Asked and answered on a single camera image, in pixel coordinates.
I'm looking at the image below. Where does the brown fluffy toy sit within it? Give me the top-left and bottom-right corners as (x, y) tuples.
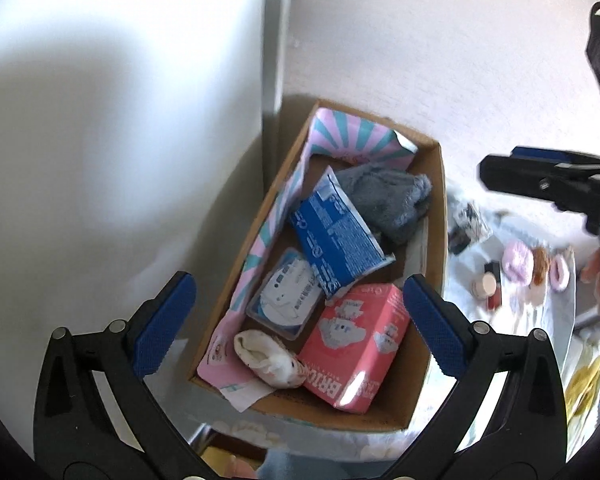
(531, 247), (552, 287)

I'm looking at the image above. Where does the white and blue tissue pack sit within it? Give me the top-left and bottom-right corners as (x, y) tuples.
(246, 248), (327, 342)

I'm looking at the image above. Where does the grey door frame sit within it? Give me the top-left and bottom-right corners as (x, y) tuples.
(262, 0), (299, 161)

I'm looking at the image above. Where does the small black object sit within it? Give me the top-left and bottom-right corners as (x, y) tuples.
(447, 232), (474, 256)

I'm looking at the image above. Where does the blue packet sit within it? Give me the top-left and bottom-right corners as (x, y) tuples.
(288, 167), (396, 302)

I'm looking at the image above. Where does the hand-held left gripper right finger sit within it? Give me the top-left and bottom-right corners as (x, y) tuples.
(382, 274), (568, 480)

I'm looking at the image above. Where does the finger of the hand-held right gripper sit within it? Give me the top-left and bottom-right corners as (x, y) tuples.
(477, 154), (600, 212)
(509, 145), (600, 170)

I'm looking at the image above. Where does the white paper slip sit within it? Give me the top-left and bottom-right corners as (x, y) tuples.
(214, 376), (277, 414)

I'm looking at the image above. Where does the pink fluffy cuff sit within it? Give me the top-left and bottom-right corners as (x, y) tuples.
(501, 240), (534, 282)
(551, 254), (574, 292)

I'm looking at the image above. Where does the round beige jar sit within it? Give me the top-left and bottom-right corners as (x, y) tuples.
(472, 272), (499, 299)

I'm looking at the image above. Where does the yellow cloth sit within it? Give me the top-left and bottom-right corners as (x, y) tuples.
(564, 344), (600, 442)

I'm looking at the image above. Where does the floral tablecloth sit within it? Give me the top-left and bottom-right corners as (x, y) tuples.
(200, 185), (600, 463)

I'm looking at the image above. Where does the small black and white packet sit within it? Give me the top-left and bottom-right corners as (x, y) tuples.
(452, 199), (492, 244)

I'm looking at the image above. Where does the cardboard box with pink print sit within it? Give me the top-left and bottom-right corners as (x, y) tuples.
(187, 99), (449, 434)

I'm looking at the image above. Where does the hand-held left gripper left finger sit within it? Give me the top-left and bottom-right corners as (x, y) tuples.
(32, 271), (218, 480)

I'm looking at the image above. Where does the grey fluffy cloth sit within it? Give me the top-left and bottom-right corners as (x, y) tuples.
(337, 164), (434, 247)

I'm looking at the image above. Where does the red lip gloss bottle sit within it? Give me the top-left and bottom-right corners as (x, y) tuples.
(483, 262), (504, 312)

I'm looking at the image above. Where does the white patterned sock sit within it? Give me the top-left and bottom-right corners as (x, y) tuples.
(233, 329), (306, 389)

